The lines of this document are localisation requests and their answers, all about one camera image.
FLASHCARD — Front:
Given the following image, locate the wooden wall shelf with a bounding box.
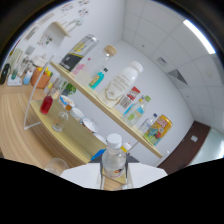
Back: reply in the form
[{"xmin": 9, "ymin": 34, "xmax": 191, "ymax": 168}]
[{"xmin": 51, "ymin": 20, "xmax": 73, "ymax": 38}]

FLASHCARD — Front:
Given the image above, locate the yellow cartoon can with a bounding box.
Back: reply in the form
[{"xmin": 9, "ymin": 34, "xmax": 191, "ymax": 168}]
[{"xmin": 143, "ymin": 114, "xmax": 174, "ymax": 147}]

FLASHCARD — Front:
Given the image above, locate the clear bottle blue cap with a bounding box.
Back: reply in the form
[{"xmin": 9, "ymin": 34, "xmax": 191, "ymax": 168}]
[{"xmin": 138, "ymin": 113, "xmax": 159, "ymax": 136}]

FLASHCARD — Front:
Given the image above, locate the patterned bowl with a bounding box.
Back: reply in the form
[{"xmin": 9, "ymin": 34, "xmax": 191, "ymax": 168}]
[{"xmin": 81, "ymin": 117, "xmax": 99, "ymax": 134}]

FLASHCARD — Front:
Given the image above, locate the large white bottle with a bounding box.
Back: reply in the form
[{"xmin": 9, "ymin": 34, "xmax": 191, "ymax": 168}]
[{"xmin": 97, "ymin": 60, "xmax": 144, "ymax": 109}]

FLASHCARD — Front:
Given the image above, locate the ceiling light panel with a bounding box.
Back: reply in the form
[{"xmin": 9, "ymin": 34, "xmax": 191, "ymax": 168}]
[{"xmin": 182, "ymin": 19, "xmax": 217, "ymax": 55}]

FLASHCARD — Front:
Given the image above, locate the black kettle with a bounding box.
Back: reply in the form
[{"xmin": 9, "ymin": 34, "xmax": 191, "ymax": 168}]
[{"xmin": 0, "ymin": 63, "xmax": 11, "ymax": 85}]

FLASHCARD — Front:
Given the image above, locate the green potted plant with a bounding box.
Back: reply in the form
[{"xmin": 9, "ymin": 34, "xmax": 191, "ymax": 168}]
[{"xmin": 61, "ymin": 82, "xmax": 78, "ymax": 98}]

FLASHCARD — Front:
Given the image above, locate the clear drinking glass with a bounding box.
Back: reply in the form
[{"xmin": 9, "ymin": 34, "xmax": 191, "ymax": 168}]
[{"xmin": 44, "ymin": 157, "xmax": 70, "ymax": 177}]

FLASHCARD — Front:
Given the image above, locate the clear bottle orange cap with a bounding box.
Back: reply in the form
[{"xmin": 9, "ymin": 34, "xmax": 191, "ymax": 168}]
[{"xmin": 51, "ymin": 104, "xmax": 73, "ymax": 133}]

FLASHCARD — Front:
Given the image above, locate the red liquid bottle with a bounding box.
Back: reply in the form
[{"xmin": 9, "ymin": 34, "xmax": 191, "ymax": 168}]
[{"xmin": 39, "ymin": 87, "xmax": 59, "ymax": 115}]

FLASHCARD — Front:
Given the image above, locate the soda water can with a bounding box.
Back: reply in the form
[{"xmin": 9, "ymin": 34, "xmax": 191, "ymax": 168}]
[{"xmin": 59, "ymin": 33, "xmax": 100, "ymax": 73}]

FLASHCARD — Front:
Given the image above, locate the small light blue bottle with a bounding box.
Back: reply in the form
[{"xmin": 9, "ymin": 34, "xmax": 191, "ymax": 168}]
[{"xmin": 121, "ymin": 97, "xmax": 145, "ymax": 121}]

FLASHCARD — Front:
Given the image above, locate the bowl with blue rim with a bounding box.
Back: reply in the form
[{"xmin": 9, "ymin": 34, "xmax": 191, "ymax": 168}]
[{"xmin": 59, "ymin": 94, "xmax": 76, "ymax": 108}]

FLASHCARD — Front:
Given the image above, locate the glass jar cork lid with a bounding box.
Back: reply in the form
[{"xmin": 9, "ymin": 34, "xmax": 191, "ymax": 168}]
[{"xmin": 74, "ymin": 44, "xmax": 118, "ymax": 88}]

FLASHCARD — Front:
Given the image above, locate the blue liquid bottle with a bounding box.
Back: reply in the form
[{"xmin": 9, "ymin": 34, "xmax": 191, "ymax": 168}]
[{"xmin": 90, "ymin": 148, "xmax": 108, "ymax": 161}]

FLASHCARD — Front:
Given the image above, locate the brown door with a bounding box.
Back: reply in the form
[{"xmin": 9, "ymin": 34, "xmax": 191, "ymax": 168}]
[{"xmin": 156, "ymin": 120, "xmax": 212, "ymax": 176}]

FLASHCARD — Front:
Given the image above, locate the orange basket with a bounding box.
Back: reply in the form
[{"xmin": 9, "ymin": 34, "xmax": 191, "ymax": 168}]
[{"xmin": 30, "ymin": 67, "xmax": 53, "ymax": 89}]

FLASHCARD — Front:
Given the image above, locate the pale blue plastic bottle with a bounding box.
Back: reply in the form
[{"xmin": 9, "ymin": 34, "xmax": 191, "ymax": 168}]
[{"xmin": 23, "ymin": 68, "xmax": 34, "ymax": 85}]

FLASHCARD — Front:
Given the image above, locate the clear bottle green cap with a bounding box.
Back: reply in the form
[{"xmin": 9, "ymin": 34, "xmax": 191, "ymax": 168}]
[{"xmin": 126, "ymin": 95, "xmax": 152, "ymax": 128}]

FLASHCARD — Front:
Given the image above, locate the white ornament figure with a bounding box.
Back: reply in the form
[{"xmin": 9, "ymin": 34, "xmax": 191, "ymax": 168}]
[{"xmin": 64, "ymin": 18, "xmax": 84, "ymax": 33}]

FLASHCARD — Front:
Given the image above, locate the white tray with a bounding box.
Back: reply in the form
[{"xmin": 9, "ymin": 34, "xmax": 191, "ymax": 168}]
[{"xmin": 7, "ymin": 74, "xmax": 24, "ymax": 87}]

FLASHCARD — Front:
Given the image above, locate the clear bottle white label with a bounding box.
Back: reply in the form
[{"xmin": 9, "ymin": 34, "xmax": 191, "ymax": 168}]
[{"xmin": 100, "ymin": 133, "xmax": 128, "ymax": 179}]

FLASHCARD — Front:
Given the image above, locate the small pink bottle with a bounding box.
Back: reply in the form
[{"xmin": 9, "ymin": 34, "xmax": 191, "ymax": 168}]
[{"xmin": 71, "ymin": 57, "xmax": 92, "ymax": 77}]

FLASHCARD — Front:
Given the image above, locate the large ceiling air vent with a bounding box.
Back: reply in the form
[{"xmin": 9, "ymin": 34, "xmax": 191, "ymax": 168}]
[{"xmin": 176, "ymin": 69, "xmax": 189, "ymax": 84}]

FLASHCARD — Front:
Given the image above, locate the white wooden two-tier rack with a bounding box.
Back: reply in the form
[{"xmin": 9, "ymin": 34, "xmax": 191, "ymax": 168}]
[{"xmin": 22, "ymin": 54, "xmax": 164, "ymax": 168}]

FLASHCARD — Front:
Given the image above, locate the small teal bottle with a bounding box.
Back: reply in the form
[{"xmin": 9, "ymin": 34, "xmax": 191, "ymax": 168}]
[{"xmin": 88, "ymin": 67, "xmax": 109, "ymax": 90}]

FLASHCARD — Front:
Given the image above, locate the small ceiling vent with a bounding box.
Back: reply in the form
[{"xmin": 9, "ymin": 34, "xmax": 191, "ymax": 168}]
[{"xmin": 156, "ymin": 57, "xmax": 168, "ymax": 67}]

